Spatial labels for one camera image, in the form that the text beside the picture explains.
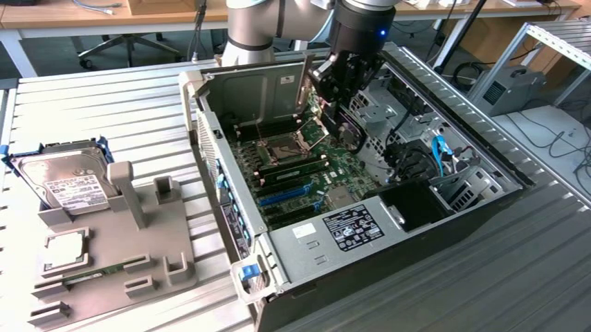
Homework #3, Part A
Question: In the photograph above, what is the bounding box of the CPU socket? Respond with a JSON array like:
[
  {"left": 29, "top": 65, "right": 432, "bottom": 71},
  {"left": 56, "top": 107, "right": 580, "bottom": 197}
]
[{"left": 257, "top": 136, "right": 305, "bottom": 163}]

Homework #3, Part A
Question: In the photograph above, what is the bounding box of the black power wire bundle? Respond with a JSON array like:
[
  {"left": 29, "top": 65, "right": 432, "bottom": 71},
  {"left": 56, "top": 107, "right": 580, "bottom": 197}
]
[{"left": 382, "top": 143, "right": 437, "bottom": 183}]

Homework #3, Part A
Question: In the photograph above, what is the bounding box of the office chair base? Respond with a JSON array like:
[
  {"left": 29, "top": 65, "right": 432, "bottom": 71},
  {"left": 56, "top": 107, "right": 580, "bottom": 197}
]
[{"left": 76, "top": 33, "right": 184, "bottom": 68}]

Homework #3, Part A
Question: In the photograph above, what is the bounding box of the silver CPU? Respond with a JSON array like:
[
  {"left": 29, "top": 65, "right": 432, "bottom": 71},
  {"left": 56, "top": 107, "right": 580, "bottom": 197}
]
[{"left": 44, "top": 234, "right": 88, "bottom": 270}]

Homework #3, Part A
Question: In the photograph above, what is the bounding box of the grey parts rack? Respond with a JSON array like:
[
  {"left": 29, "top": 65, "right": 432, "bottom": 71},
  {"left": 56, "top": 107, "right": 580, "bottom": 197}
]
[{"left": 25, "top": 160, "right": 198, "bottom": 328}]

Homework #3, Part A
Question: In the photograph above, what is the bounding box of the black hanging cable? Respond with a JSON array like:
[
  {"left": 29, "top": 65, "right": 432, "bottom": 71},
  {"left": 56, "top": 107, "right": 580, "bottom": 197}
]
[{"left": 190, "top": 0, "right": 208, "bottom": 63}]

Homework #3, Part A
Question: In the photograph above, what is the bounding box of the brown cardboard box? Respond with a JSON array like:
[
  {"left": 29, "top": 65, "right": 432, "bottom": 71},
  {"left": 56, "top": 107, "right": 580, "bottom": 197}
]
[{"left": 126, "top": 0, "right": 194, "bottom": 17}]

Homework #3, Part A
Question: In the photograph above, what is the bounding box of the blue expansion slot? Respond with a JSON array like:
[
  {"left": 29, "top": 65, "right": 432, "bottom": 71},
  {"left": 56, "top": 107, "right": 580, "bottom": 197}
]
[{"left": 256, "top": 184, "right": 316, "bottom": 208}]

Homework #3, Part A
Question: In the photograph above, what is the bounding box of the silver hard disk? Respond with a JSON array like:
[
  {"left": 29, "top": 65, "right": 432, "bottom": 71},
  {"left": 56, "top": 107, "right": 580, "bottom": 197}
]
[{"left": 10, "top": 147, "right": 114, "bottom": 212}]

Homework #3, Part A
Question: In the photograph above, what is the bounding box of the grey controller box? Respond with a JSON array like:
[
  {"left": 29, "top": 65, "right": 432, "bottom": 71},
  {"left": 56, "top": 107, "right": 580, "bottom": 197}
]
[{"left": 468, "top": 65, "right": 548, "bottom": 117}]

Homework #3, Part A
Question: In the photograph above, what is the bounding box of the green motherboard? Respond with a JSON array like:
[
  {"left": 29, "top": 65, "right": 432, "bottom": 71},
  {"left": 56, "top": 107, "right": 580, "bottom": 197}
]
[{"left": 228, "top": 116, "right": 386, "bottom": 231}]

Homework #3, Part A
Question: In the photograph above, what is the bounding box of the blue SATA wire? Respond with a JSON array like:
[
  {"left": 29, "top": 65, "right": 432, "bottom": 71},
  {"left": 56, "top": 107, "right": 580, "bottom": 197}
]
[{"left": 431, "top": 136, "right": 451, "bottom": 179}]

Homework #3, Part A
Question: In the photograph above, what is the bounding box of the black tripod pole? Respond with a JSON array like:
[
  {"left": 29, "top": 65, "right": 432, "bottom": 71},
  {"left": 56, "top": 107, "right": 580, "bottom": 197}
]
[{"left": 432, "top": 0, "right": 489, "bottom": 72}]

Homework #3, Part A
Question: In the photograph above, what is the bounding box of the perforated silver disk bay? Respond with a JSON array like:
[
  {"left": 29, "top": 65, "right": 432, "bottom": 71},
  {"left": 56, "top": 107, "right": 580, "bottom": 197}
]
[{"left": 345, "top": 84, "right": 416, "bottom": 174}]

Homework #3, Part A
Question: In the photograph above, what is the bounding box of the green graphics card black cooler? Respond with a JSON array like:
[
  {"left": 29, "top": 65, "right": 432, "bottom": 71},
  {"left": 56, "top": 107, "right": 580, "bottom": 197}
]
[{"left": 293, "top": 51, "right": 369, "bottom": 156}]

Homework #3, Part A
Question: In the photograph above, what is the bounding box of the open black PC case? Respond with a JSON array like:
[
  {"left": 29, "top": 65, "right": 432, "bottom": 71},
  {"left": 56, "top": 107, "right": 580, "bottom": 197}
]
[{"left": 177, "top": 41, "right": 537, "bottom": 332}]

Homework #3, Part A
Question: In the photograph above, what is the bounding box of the green RAM stick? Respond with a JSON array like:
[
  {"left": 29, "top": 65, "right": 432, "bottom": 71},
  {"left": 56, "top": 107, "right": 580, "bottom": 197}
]
[
  {"left": 61, "top": 264, "right": 128, "bottom": 288},
  {"left": 269, "top": 162, "right": 326, "bottom": 183}
]

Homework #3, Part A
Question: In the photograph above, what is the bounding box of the silver power supply unit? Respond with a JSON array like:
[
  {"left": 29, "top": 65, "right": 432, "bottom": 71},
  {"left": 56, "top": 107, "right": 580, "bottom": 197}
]
[{"left": 265, "top": 196, "right": 406, "bottom": 290}]

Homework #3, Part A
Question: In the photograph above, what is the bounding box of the blue disk caddy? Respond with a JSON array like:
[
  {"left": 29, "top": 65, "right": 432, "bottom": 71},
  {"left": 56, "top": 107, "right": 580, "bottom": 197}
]
[{"left": 0, "top": 136, "right": 116, "bottom": 194}]

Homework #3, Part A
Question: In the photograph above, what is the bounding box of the silver disk bay bracket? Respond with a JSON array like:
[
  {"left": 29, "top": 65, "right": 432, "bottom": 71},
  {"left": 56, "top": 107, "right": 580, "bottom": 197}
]
[{"left": 428, "top": 165, "right": 504, "bottom": 214}]

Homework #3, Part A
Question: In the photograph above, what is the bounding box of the metal socket cover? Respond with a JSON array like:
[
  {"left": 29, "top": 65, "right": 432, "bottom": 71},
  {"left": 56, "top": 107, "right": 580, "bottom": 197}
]
[{"left": 294, "top": 116, "right": 330, "bottom": 146}]

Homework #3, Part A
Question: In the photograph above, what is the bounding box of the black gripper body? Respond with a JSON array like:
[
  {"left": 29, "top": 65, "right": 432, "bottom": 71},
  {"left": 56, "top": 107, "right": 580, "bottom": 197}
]
[{"left": 326, "top": 1, "right": 397, "bottom": 63}]

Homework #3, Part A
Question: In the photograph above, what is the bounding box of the long wooden desk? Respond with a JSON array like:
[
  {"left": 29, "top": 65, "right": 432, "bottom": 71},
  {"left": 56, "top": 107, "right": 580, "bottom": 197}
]
[{"left": 394, "top": 0, "right": 583, "bottom": 25}]

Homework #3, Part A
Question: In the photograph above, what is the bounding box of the wooden desk white frame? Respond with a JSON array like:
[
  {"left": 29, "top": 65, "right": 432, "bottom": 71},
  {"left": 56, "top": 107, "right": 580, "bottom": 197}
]
[{"left": 0, "top": 0, "right": 232, "bottom": 79}]

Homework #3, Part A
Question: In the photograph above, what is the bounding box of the aluminium slat shelf frame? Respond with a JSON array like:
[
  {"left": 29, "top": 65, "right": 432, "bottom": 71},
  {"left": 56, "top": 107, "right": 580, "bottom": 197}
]
[{"left": 465, "top": 20, "right": 591, "bottom": 104}]

